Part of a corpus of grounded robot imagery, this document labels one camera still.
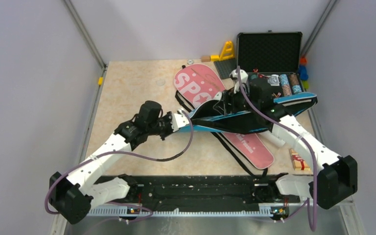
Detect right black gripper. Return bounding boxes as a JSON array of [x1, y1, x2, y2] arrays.
[[213, 82, 259, 117]]

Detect blue racket cover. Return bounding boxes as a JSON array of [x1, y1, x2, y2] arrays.
[[188, 92, 318, 134]]

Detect clear tube lid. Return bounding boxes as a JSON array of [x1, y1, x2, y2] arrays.
[[156, 79, 166, 86]]

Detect white shuttlecock tube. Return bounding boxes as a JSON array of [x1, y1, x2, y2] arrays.
[[212, 92, 285, 147]]

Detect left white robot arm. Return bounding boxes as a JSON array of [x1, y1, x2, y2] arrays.
[[44, 101, 192, 224]]

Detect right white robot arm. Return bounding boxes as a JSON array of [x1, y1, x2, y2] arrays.
[[214, 81, 358, 209]]

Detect dark grey building plate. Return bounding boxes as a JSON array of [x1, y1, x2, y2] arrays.
[[214, 58, 237, 79]]

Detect pink racket cover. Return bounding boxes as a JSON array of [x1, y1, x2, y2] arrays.
[[174, 64, 274, 170]]

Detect yellow letter A toy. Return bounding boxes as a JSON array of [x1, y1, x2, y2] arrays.
[[210, 41, 235, 62]]

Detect small wooden block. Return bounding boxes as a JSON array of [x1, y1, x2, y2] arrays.
[[200, 55, 211, 63]]

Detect black poker chip case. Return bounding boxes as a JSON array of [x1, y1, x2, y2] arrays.
[[236, 32, 303, 98]]

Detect coloured toys in corner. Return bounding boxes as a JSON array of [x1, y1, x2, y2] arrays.
[[298, 57, 309, 90]]

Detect red white card box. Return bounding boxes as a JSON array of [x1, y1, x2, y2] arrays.
[[289, 148, 310, 171]]

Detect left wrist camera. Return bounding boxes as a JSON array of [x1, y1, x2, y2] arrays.
[[171, 113, 191, 132]]

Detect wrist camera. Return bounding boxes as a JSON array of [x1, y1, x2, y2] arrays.
[[171, 113, 191, 132], [229, 69, 249, 94]]

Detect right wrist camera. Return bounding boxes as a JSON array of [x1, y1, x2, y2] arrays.
[[229, 69, 249, 94]]

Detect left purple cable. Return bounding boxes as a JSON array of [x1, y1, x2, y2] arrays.
[[45, 110, 194, 224]]

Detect purple cable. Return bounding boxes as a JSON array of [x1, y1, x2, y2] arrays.
[[236, 66, 319, 233], [45, 110, 194, 224]]

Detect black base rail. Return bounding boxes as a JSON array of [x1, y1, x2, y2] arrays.
[[97, 175, 301, 215]]

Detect yellow clip on frame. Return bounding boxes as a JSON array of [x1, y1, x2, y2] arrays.
[[97, 77, 103, 86]]

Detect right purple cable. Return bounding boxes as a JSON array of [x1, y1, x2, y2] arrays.
[[236, 66, 319, 233]]

